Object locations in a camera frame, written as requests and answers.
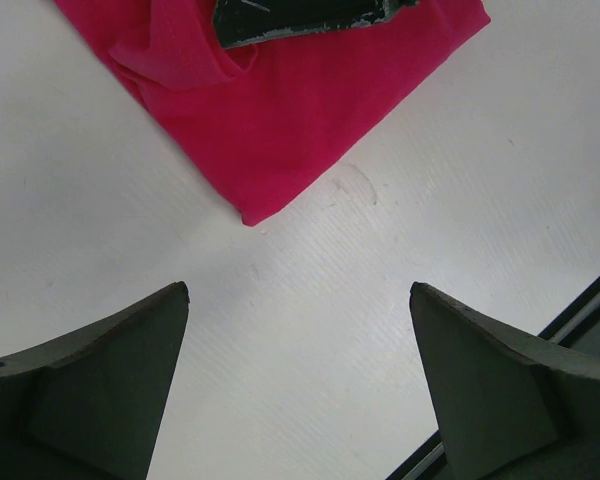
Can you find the pink t shirt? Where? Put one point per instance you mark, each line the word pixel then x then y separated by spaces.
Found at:
pixel 263 122

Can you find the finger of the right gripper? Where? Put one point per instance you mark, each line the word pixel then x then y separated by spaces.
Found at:
pixel 239 23

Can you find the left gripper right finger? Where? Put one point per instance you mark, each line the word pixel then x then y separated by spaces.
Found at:
pixel 520 400

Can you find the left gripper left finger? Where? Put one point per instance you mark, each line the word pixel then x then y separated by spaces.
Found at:
pixel 89 404

